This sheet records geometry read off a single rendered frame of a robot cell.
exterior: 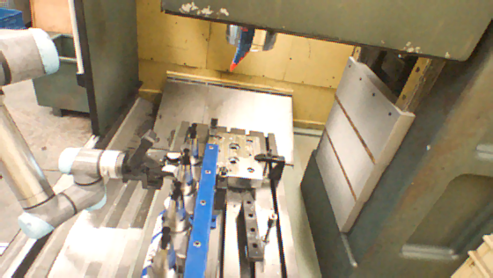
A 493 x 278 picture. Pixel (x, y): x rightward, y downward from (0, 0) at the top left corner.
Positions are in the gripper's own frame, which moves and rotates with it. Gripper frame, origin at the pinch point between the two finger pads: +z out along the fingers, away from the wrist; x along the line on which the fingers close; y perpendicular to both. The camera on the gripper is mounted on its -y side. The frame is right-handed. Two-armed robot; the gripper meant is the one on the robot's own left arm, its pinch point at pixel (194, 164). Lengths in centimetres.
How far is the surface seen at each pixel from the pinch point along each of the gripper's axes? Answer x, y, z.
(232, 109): -113, 42, 12
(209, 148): -4.5, -3.0, 3.9
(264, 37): -21.8, -31.3, 16.7
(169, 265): 34.6, -5.7, 0.1
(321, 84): -130, 24, 73
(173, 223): 24.1, -4.1, -1.1
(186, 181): 12.8, -5.3, -0.3
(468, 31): 4, -44, 55
